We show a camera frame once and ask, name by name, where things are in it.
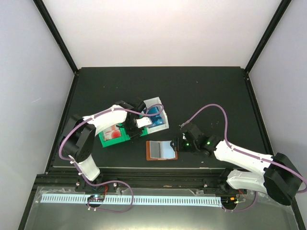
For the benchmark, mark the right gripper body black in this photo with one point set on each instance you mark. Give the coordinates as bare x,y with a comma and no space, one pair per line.
190,147

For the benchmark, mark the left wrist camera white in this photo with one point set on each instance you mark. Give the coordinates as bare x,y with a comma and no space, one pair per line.
143,122

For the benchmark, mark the red white cards stack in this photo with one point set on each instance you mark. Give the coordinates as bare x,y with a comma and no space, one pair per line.
111,133

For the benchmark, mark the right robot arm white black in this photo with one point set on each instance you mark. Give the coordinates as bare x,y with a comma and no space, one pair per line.
275,175

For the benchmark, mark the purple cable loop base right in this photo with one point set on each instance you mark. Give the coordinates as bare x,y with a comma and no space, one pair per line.
234,204

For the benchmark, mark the small circuit board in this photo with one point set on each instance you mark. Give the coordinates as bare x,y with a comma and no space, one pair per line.
95,198

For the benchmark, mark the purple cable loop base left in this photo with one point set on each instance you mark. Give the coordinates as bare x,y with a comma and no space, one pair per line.
113,199

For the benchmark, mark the right black frame post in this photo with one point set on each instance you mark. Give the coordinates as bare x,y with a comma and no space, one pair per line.
281,9

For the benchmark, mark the white bin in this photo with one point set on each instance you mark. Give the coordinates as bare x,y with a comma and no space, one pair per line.
152,103

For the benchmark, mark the green bin middle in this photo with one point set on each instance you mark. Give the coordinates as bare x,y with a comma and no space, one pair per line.
133,132

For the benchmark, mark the white slotted cable duct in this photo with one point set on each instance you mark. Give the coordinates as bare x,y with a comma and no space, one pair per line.
197,201

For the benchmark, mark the black aluminium rail front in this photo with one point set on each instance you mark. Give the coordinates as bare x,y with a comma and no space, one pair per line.
135,178

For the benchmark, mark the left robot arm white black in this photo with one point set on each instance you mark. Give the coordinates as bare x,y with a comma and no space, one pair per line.
79,134

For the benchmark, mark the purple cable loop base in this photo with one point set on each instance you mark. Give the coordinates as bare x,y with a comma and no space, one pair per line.
113,199
234,204

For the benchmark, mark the brown leather card holder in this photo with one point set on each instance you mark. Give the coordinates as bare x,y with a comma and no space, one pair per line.
167,153

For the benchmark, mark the green bin left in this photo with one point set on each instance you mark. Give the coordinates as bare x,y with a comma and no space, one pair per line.
105,144

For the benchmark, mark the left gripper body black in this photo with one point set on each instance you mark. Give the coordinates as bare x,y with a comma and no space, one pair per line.
129,126

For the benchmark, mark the green bin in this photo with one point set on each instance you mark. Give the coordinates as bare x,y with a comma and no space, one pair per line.
133,132
105,144

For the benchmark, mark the black frame post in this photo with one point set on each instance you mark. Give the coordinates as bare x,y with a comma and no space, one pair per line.
55,33
281,9

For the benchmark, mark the blue cards stack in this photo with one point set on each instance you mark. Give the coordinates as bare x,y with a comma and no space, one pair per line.
157,120

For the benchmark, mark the left black frame post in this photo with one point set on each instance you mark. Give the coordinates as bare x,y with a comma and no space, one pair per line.
55,33

